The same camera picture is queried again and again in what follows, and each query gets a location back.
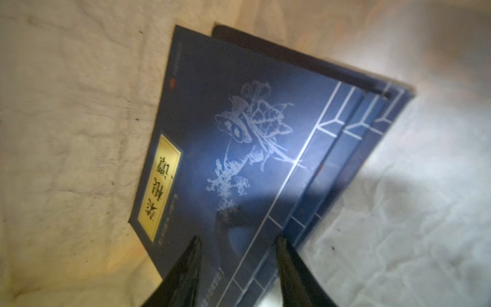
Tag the cream canvas tote bag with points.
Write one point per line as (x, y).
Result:
(80, 85)

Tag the blue book stack in bag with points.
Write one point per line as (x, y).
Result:
(251, 141)

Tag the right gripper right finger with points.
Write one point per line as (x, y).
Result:
(298, 286)

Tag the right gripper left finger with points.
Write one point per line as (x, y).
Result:
(181, 286)

